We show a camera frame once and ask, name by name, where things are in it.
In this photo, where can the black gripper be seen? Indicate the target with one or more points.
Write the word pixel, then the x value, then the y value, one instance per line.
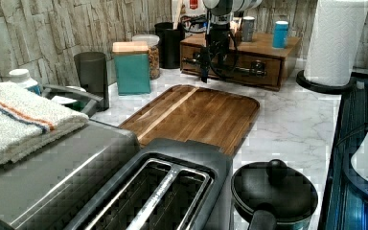
pixel 217 38

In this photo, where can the wooden drawer box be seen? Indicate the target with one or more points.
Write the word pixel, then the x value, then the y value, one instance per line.
pixel 259 64

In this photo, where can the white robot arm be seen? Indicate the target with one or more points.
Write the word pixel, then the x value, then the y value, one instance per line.
pixel 222 7

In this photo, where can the wooden cutting board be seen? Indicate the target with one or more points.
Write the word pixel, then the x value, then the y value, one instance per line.
pixel 189 113

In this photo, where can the black utensil holder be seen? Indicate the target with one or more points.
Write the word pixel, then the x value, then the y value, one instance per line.
pixel 169 44

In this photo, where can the glass jar with clear lid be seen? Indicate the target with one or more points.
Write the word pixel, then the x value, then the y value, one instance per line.
pixel 152 40

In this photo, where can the grey shaker with white cap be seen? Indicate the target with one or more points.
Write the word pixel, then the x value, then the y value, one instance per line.
pixel 247 28

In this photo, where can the red and white printed bag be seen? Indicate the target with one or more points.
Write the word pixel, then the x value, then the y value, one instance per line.
pixel 193 16

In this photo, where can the teal canister with wooden lid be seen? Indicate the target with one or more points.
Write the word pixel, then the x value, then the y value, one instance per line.
pixel 132 67

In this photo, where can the wooden spoon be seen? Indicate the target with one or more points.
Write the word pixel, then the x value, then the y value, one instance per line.
pixel 176 11

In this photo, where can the blue shaker with white cap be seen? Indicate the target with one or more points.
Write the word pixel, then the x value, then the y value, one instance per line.
pixel 280 34

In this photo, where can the black paper towel holder base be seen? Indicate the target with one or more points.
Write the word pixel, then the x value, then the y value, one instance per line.
pixel 322 88

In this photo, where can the dark grey cup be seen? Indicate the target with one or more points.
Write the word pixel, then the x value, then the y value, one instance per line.
pixel 92 72

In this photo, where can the black two-slot toaster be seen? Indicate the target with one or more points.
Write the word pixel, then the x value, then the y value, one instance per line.
pixel 167 185

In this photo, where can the white paper towel roll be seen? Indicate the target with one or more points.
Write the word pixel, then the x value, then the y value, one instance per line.
pixel 334 40

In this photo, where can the white-capped blue bottle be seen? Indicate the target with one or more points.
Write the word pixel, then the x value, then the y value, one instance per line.
pixel 23 78

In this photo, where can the striped white folded towel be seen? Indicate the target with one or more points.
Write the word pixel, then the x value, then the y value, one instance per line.
pixel 28 122

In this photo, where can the silver toaster oven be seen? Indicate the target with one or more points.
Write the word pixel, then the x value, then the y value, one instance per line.
pixel 45 189

